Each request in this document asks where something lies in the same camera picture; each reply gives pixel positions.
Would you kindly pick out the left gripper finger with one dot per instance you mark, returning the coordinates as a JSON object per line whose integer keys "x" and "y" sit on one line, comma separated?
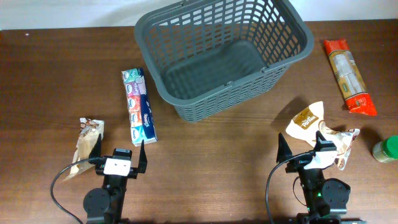
{"x": 96, "y": 151}
{"x": 142, "y": 164}

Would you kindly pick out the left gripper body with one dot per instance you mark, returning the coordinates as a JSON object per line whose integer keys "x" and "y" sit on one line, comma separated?
{"x": 132, "y": 173}

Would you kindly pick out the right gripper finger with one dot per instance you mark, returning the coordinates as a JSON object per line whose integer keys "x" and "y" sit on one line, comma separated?
{"x": 320, "y": 138}
{"x": 283, "y": 153}

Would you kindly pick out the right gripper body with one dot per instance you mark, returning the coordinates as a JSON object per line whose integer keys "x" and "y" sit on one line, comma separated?
{"x": 297, "y": 165}

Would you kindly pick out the brown clear snack bag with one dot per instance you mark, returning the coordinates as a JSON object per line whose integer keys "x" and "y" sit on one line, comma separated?
{"x": 90, "y": 130}

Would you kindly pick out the green lid spice jar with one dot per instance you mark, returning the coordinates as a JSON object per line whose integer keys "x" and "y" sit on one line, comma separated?
{"x": 386, "y": 151}

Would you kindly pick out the red spaghetti package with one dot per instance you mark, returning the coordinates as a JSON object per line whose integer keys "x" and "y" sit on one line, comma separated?
{"x": 351, "y": 84}

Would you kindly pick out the grey plastic shopping basket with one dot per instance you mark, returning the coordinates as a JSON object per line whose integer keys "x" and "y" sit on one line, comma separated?
{"x": 208, "y": 55}

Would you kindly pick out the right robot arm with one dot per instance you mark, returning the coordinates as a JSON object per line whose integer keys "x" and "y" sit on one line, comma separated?
{"x": 325, "y": 199}

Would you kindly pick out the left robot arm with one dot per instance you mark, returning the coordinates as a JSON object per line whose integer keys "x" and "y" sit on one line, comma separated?
{"x": 105, "y": 204}

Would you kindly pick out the Kleenex tissue multipack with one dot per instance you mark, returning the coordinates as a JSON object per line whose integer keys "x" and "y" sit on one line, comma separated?
{"x": 138, "y": 105}

